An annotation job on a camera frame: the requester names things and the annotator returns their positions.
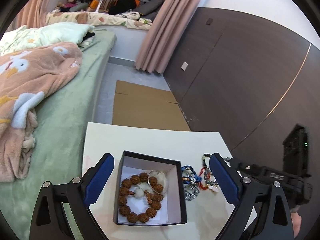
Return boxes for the white wall socket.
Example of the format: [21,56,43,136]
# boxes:
[181,62,188,71]

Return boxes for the small silver charm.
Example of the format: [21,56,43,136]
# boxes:
[208,183,219,193]

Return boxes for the green bed mattress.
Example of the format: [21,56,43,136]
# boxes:
[1,29,117,239]

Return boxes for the pink curtain left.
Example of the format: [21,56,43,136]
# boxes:
[15,0,49,28]

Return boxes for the pink curtain right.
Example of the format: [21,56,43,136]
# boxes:
[135,0,201,74]

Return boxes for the blue cord silver pendant necklace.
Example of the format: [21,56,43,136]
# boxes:
[180,165,203,201]

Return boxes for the flat brown cardboard sheet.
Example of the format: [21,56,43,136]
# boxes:
[112,80,190,131]

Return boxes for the person's right hand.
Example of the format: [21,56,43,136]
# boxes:
[291,212,302,238]

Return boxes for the red bead string bracelet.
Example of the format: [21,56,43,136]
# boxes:
[198,167,213,190]

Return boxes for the dark brown wardrobe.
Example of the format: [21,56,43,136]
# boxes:
[164,8,319,238]

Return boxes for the dark green bead bracelet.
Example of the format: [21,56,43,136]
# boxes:
[201,153,213,171]

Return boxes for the plush doll toys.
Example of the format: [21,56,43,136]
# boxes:
[52,0,89,12]

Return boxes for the black jewelry box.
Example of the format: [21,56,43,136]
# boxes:
[113,151,187,226]

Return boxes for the dark grey pillow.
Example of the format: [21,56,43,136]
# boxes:
[133,0,165,22]

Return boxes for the light green floral quilt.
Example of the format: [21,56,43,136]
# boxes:
[1,22,94,56]

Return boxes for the pink curtain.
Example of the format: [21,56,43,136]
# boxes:
[15,0,49,28]
[135,0,201,74]

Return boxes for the pink duck pattern blanket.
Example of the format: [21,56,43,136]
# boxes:
[1,42,82,183]

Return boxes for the white tissue paper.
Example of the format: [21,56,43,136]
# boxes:
[133,170,169,202]

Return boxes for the brown rudraksha bead bracelet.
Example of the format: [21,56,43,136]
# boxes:
[118,172,165,223]

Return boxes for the window seat floral cushion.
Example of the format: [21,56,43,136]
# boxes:
[46,12,152,30]

